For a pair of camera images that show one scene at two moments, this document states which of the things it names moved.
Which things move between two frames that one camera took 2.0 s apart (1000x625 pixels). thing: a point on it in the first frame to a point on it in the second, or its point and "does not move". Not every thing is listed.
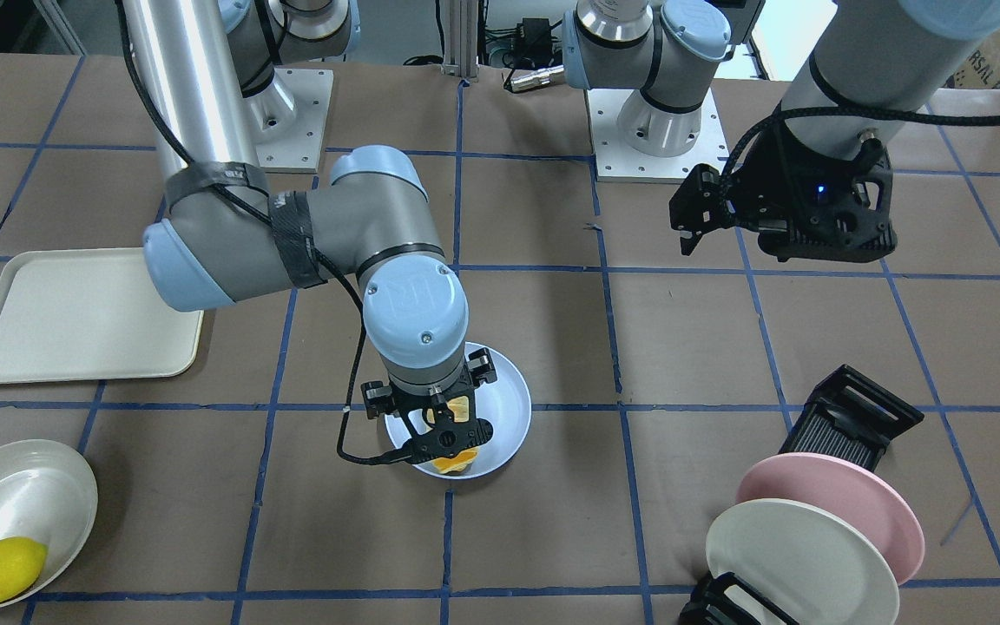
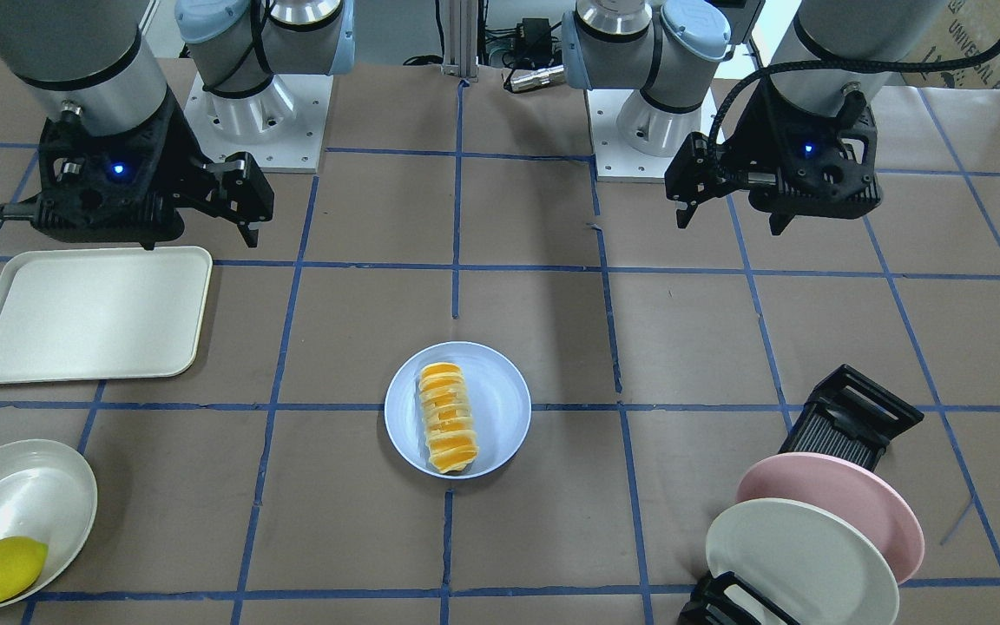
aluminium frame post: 461,39 does not move
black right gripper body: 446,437 to 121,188
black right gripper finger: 481,365 to 238,191
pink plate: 849,490 does not move
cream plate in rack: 805,561 does not move
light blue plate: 506,403 does not move
